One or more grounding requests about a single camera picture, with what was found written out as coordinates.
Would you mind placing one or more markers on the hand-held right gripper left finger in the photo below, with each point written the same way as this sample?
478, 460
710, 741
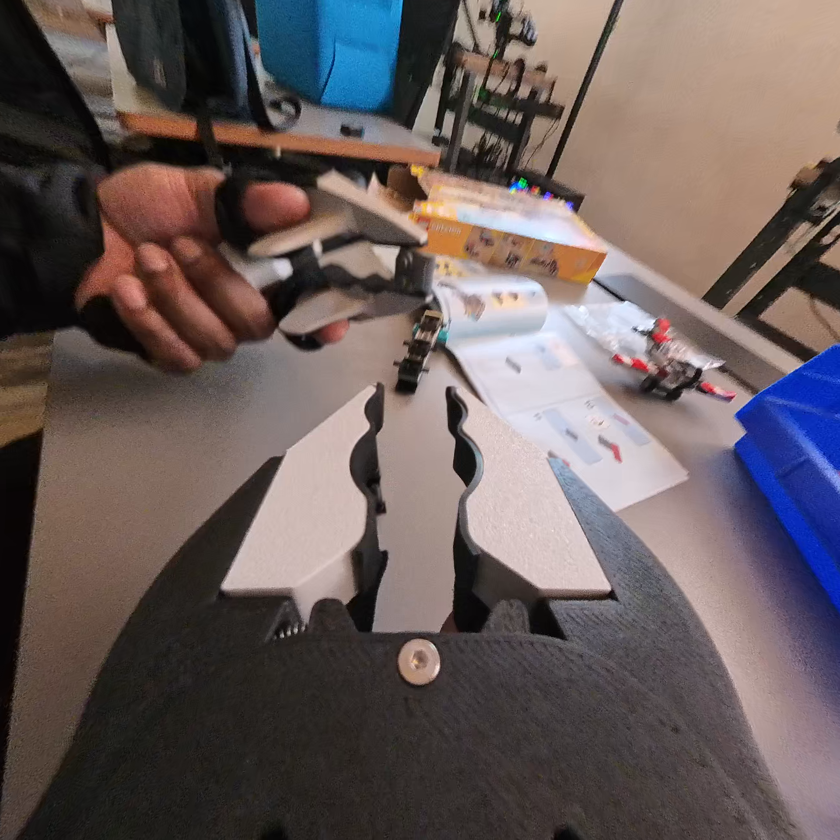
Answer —
295, 518

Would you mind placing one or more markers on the blue box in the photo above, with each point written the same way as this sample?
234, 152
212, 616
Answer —
328, 52

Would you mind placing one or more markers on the curled instruction booklet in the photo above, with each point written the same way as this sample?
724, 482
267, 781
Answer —
505, 308

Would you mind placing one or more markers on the wood-edged grey table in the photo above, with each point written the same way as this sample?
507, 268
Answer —
367, 138

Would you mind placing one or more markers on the black toy brick model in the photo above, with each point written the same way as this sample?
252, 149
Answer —
413, 367

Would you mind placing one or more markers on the blue plastic bin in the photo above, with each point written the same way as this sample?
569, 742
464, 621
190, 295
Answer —
800, 446

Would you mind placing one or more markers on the person's left forearm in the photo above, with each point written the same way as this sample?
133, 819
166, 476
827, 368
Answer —
46, 216

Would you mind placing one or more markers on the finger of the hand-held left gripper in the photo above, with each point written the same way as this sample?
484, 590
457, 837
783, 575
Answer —
374, 213
380, 282

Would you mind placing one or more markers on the clear plastic bag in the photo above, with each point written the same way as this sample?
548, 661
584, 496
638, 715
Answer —
604, 321

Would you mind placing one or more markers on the grey desk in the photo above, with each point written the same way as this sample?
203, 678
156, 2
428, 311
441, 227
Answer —
164, 459

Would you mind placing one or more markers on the tan cloth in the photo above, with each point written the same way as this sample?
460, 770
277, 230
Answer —
23, 387

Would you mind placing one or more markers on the open instruction booklet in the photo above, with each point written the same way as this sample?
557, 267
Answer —
558, 394

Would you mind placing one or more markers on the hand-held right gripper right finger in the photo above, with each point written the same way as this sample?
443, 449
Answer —
531, 518

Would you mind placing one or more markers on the red toy brick model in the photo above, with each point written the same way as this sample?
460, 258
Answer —
663, 367

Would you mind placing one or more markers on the person's left hand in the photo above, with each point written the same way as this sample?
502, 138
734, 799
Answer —
170, 216

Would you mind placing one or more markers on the black metal frame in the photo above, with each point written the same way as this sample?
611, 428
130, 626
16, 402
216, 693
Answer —
774, 249

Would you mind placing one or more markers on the small black object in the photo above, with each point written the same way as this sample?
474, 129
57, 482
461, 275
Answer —
352, 129

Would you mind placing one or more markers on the yellow toy brick box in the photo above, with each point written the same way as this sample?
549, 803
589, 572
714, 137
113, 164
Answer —
525, 253

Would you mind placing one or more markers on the black equipment rack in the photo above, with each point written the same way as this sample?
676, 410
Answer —
472, 118

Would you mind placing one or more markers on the black device with coloured lights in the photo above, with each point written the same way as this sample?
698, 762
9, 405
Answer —
558, 197

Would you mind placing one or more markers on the black panel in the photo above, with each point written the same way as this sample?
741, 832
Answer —
426, 52

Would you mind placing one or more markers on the black pole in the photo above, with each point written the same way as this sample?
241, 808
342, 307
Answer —
584, 85

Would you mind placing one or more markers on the dark backpack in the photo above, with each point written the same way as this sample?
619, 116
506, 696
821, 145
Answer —
170, 52

